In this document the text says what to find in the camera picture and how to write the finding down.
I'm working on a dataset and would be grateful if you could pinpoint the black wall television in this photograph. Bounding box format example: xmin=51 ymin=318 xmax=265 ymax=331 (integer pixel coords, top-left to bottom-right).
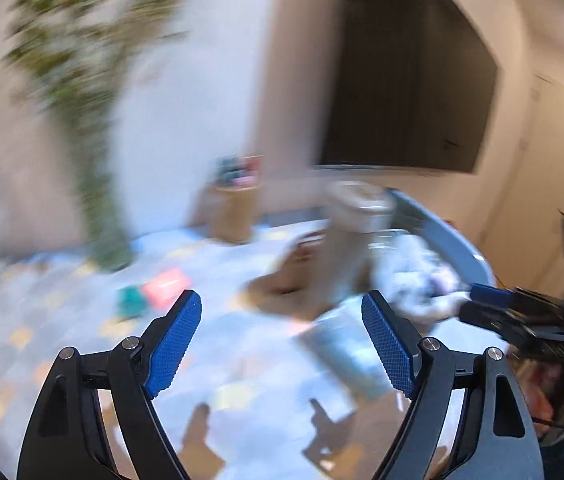
xmin=314 ymin=0 xmax=499 ymax=176

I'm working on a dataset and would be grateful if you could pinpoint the green cloth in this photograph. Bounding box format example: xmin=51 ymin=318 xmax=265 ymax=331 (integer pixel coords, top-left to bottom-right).
xmin=116 ymin=286 xmax=150 ymax=318

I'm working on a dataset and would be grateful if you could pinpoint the person's right hand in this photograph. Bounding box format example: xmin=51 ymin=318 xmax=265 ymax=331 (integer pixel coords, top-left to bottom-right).
xmin=522 ymin=360 xmax=564 ymax=443

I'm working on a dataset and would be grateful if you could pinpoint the white door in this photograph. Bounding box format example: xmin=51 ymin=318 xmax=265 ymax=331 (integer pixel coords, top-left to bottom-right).
xmin=482 ymin=72 xmax=564 ymax=281

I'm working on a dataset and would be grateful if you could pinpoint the pile of patterned socks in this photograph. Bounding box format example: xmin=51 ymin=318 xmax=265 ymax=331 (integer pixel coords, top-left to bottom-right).
xmin=379 ymin=235 xmax=469 ymax=318

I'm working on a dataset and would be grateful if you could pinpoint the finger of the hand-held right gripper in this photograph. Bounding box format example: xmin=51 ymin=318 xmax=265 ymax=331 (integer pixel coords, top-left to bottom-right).
xmin=469 ymin=283 xmax=564 ymax=322
xmin=458 ymin=301 xmax=564 ymax=347

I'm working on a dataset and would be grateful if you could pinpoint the green leafy plant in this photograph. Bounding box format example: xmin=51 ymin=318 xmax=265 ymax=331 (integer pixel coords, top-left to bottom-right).
xmin=2 ymin=0 xmax=219 ymax=273

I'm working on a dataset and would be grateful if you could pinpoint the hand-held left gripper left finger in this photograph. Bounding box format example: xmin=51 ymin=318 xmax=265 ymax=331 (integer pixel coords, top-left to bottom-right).
xmin=16 ymin=289 xmax=203 ymax=480

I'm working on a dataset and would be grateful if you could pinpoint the blue table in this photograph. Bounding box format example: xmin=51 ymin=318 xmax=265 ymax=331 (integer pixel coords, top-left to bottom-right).
xmin=391 ymin=189 xmax=494 ymax=292

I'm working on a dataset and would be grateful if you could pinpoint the tall jar with white lid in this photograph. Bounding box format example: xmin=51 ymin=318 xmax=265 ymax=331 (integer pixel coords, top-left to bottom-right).
xmin=324 ymin=181 xmax=395 ymax=307

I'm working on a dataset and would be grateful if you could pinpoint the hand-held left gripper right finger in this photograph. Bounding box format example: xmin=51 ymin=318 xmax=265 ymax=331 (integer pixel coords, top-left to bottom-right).
xmin=361 ymin=289 xmax=546 ymax=480

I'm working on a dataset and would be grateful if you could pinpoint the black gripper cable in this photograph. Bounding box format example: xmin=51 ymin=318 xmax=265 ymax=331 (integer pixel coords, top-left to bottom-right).
xmin=534 ymin=414 xmax=564 ymax=433

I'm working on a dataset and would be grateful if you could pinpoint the wooden pot with markers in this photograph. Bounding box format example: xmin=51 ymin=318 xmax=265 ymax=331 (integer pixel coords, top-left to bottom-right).
xmin=206 ymin=184 xmax=263 ymax=244

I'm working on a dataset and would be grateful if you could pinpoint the ribbed glass bowl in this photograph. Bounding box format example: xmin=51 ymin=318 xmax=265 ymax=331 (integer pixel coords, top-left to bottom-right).
xmin=362 ymin=227 xmax=470 ymax=322

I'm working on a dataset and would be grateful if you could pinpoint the pink packet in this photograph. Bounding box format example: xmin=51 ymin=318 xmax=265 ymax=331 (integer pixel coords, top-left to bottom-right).
xmin=142 ymin=268 xmax=190 ymax=307

